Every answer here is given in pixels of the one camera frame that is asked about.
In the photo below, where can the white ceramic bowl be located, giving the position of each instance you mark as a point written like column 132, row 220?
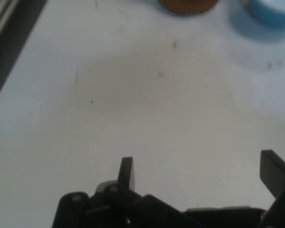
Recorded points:
column 273, row 10

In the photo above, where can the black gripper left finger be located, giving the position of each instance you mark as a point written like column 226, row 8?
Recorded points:
column 126, row 171

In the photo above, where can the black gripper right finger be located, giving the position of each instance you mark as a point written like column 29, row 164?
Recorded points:
column 275, row 173

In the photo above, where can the brown wooden mug tree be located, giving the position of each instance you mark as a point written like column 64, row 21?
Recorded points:
column 187, row 6

